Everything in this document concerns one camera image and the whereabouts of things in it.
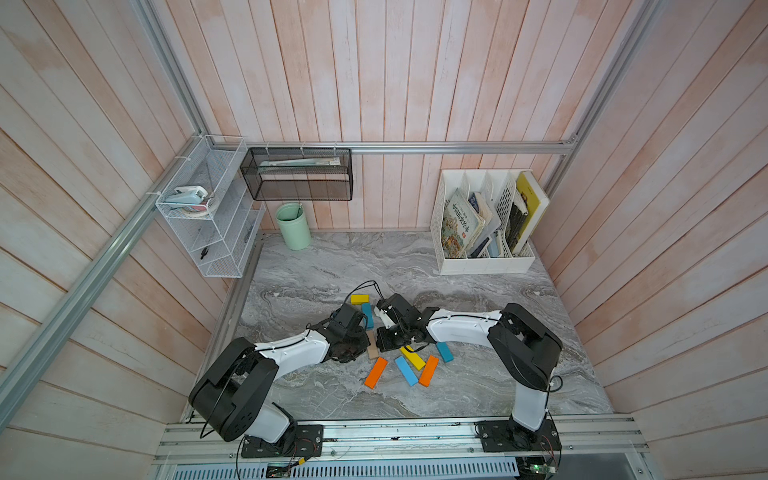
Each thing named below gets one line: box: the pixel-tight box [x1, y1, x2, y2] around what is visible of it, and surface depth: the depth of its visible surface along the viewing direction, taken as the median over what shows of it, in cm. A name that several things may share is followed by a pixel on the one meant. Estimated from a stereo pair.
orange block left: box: [364, 357, 389, 390], surface depth 86 cm
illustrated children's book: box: [442, 188, 485, 259], surface depth 105 cm
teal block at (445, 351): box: [436, 341, 455, 363], surface depth 90 cm
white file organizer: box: [430, 169, 536, 275], surface depth 106 cm
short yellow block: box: [350, 294, 371, 305], surface depth 102 cm
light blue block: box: [394, 355, 419, 387], surface depth 86 cm
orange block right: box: [420, 355, 439, 387], surface depth 87 cm
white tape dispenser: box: [164, 185, 215, 217], surface depth 71 cm
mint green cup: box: [275, 202, 311, 251], surface depth 111 cm
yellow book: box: [516, 171, 541, 241], surface depth 100 cm
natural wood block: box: [366, 330, 380, 360], surface depth 88 cm
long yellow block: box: [400, 345, 426, 371], surface depth 87 cm
